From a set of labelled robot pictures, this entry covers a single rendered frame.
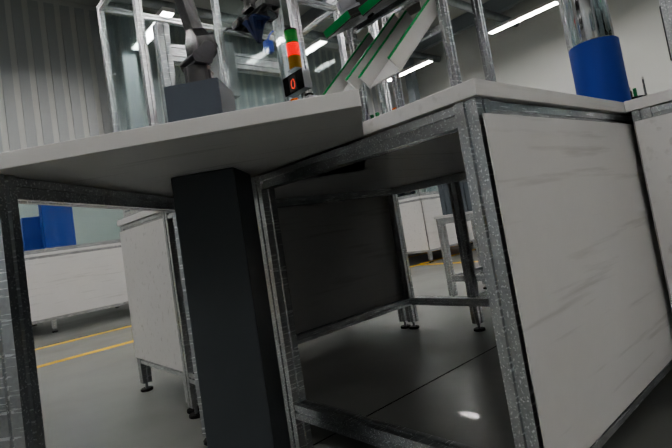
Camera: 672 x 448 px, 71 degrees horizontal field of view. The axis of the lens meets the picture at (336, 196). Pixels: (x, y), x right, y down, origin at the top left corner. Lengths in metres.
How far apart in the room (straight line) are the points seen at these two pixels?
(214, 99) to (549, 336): 0.90
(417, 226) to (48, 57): 7.17
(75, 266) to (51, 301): 0.45
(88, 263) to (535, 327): 5.84
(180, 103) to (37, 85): 8.72
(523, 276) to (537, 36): 12.21
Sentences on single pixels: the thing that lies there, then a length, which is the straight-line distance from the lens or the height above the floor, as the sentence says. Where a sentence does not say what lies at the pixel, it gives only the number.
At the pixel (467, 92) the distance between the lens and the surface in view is 0.87.
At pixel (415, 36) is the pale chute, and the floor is 1.08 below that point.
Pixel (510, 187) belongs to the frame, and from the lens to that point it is 0.89.
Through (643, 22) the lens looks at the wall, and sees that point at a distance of 12.19.
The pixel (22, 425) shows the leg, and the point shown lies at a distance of 1.01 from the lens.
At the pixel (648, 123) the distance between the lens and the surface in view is 1.51.
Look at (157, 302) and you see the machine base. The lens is 2.27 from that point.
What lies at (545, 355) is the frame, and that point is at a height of 0.37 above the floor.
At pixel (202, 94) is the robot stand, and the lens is 1.24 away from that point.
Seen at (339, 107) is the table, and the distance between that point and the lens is 0.77.
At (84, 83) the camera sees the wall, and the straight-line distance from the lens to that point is 10.13.
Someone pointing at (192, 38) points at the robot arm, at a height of 1.19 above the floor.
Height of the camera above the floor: 0.64
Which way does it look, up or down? 4 degrees up
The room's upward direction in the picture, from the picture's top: 9 degrees counter-clockwise
